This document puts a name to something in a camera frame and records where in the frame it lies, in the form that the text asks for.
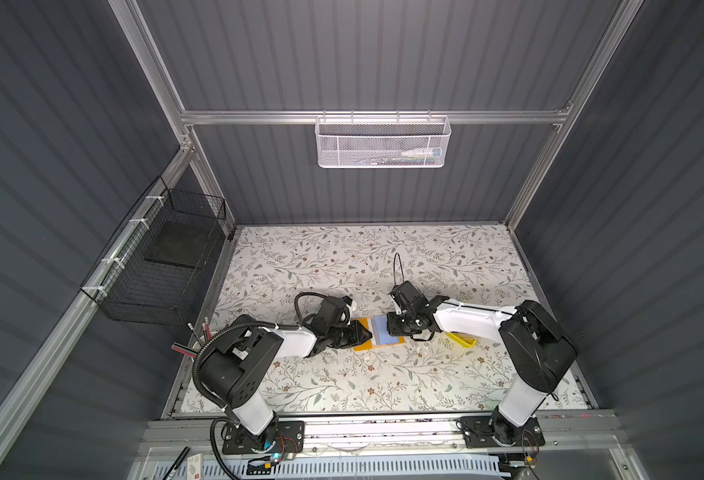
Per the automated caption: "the aluminium front rail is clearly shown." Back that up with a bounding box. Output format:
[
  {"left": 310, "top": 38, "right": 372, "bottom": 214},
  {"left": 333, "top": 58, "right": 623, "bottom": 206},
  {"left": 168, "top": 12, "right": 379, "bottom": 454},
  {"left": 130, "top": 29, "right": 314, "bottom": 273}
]
[{"left": 139, "top": 410, "right": 626, "bottom": 457}]

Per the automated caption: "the pen holder with pens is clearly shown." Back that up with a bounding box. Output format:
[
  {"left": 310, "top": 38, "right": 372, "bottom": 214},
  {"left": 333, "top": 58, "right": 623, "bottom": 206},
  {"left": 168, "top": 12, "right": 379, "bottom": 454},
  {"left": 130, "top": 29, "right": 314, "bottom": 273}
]
[{"left": 171, "top": 317, "right": 213, "bottom": 360}]

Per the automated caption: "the white small box foreground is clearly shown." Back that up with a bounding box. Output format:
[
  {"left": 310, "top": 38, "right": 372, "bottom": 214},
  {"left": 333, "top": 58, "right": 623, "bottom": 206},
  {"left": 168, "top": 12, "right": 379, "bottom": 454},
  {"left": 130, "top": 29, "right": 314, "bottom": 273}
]
[{"left": 186, "top": 454, "right": 204, "bottom": 480}]

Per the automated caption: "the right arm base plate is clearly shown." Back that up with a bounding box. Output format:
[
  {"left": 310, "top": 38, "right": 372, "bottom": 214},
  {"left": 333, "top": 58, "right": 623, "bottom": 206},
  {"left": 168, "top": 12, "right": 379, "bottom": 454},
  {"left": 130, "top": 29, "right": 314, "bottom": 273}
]
[{"left": 456, "top": 415, "right": 546, "bottom": 448}]

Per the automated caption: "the yellow plastic card tray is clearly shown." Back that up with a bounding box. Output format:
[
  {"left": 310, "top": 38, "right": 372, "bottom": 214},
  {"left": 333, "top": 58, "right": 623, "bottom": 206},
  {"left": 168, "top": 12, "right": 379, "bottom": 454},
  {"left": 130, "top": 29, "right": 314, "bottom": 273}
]
[{"left": 446, "top": 332, "right": 477, "bottom": 349}]

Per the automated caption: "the white tube in basket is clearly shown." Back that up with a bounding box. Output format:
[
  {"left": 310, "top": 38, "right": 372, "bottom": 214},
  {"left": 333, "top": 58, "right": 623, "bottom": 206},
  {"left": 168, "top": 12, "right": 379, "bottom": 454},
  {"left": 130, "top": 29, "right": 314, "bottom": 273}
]
[{"left": 399, "top": 147, "right": 443, "bottom": 162}]

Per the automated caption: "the yellow leather card holder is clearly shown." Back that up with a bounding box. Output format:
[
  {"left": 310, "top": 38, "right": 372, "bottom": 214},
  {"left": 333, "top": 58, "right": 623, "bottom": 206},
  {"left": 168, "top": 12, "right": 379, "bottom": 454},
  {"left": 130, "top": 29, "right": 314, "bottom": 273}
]
[{"left": 353, "top": 315, "right": 405, "bottom": 352}]

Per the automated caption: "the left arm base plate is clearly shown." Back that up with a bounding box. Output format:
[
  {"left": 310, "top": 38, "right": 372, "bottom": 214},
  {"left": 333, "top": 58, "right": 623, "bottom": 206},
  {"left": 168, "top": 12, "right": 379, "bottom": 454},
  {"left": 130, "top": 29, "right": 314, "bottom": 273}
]
[{"left": 221, "top": 420, "right": 306, "bottom": 455}]

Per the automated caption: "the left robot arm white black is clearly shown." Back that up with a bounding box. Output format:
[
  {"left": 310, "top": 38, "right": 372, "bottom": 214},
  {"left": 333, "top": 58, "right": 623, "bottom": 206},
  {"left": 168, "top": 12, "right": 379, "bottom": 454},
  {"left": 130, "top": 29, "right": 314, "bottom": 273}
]
[{"left": 192, "top": 292, "right": 373, "bottom": 438}]

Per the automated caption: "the black wire mesh basket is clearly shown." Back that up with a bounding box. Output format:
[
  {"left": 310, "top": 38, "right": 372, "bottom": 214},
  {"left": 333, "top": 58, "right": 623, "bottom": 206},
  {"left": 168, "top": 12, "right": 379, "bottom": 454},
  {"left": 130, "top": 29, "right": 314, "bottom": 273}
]
[{"left": 81, "top": 181, "right": 228, "bottom": 328}]

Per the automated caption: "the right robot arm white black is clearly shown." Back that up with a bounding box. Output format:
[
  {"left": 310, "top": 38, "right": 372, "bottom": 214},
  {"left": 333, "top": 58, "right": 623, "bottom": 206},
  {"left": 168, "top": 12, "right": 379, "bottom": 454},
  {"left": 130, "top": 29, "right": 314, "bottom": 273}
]
[{"left": 387, "top": 281, "right": 578, "bottom": 445}]

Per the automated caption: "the black pad in basket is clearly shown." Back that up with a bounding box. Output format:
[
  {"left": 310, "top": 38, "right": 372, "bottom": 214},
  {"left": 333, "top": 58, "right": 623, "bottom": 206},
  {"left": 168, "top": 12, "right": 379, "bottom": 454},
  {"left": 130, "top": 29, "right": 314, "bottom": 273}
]
[{"left": 143, "top": 221, "right": 217, "bottom": 269}]

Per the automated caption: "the black pen foreground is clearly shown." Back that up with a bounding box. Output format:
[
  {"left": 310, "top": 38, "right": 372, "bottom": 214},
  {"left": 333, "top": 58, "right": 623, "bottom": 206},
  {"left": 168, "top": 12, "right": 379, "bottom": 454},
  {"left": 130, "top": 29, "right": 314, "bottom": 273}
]
[{"left": 162, "top": 446, "right": 190, "bottom": 480}]

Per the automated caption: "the white wire mesh basket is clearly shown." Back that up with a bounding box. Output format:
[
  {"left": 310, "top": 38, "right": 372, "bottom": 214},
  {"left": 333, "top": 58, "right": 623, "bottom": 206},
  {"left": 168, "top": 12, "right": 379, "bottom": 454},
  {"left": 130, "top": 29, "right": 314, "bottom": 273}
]
[{"left": 314, "top": 115, "right": 452, "bottom": 169}]

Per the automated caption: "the black corrugated cable left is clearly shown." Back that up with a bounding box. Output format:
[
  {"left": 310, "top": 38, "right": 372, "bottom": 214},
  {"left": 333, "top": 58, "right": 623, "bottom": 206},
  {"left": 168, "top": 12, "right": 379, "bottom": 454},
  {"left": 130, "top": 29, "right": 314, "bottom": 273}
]
[{"left": 191, "top": 291, "right": 329, "bottom": 480}]

